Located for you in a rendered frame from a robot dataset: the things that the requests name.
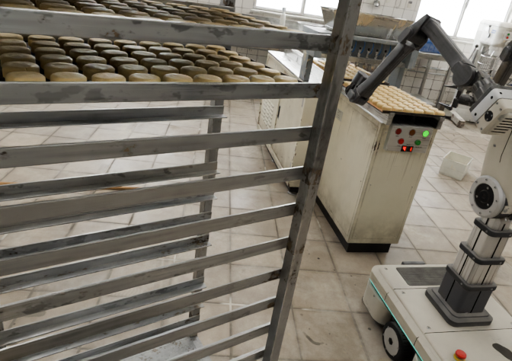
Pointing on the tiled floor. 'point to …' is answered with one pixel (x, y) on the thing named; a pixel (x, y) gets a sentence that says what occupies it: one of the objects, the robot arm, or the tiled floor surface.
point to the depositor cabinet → (287, 119)
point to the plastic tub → (455, 165)
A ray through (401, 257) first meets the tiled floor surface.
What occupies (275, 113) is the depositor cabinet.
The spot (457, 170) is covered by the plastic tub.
